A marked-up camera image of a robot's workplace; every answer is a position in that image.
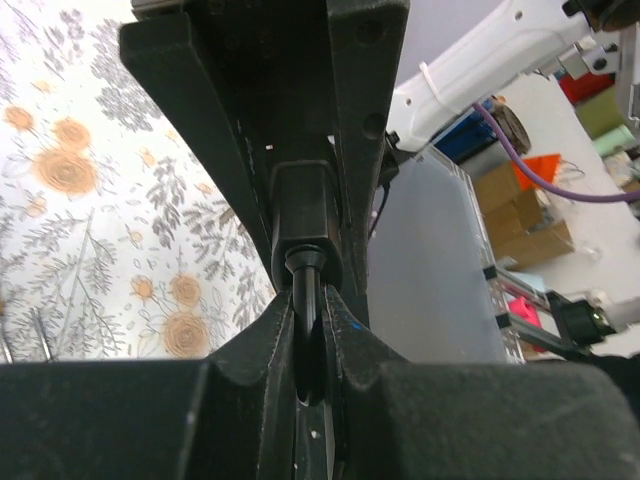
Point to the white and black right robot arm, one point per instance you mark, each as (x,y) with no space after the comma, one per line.
(517,37)

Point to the black Kaijing padlock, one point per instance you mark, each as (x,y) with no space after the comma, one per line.
(306,256)

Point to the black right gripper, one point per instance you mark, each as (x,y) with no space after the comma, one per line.
(249,83)

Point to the aluminium frame rail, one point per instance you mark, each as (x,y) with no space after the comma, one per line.
(511,239)

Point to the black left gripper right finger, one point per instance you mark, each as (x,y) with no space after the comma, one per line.
(394,419)

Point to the floral patterned table mat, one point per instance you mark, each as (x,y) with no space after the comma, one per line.
(109,224)

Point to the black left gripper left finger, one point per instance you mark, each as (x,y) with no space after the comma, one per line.
(230,415)

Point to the large brass padlock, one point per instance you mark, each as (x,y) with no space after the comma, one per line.
(24,338)

